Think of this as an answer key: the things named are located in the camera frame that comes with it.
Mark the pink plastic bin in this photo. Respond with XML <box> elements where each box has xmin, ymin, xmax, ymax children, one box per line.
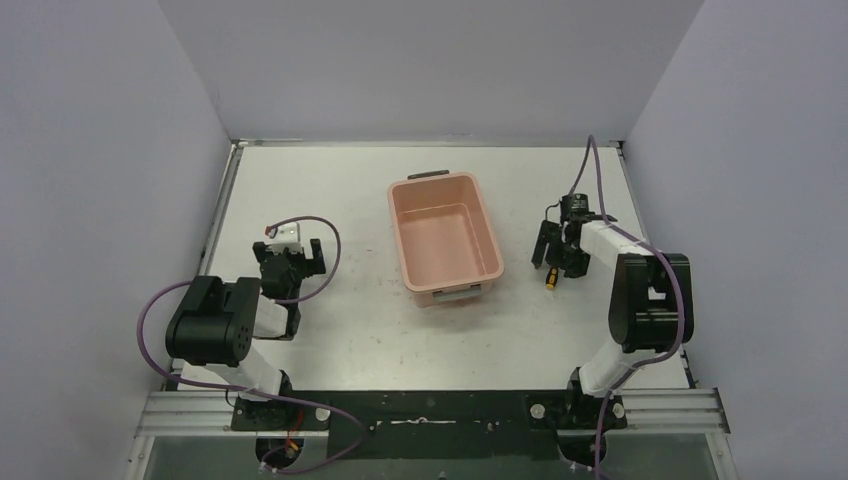
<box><xmin>387</xmin><ymin>170</ymin><xmax>505</xmax><ymax>308</ymax></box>

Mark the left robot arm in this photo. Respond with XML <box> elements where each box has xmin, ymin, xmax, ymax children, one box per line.
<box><xmin>165</xmin><ymin>238</ymin><xmax>327</xmax><ymax>402</ymax></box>

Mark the black yellow screwdriver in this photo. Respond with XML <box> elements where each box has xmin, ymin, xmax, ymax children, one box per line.
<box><xmin>545</xmin><ymin>267</ymin><xmax>559</xmax><ymax>290</ymax></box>

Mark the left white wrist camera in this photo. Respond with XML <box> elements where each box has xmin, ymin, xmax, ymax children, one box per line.
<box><xmin>265</xmin><ymin>222</ymin><xmax>303</xmax><ymax>253</ymax></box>

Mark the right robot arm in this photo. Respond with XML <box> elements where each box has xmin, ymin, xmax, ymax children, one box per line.
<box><xmin>531</xmin><ymin>193</ymin><xmax>694</xmax><ymax>429</ymax></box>

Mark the aluminium front rail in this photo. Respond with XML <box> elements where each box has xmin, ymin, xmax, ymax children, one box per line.
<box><xmin>137</xmin><ymin>389</ymin><xmax>730</xmax><ymax>438</ymax></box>

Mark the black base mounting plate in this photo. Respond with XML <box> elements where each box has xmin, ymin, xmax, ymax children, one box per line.
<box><xmin>230</xmin><ymin>389</ymin><xmax>628</xmax><ymax>464</ymax></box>

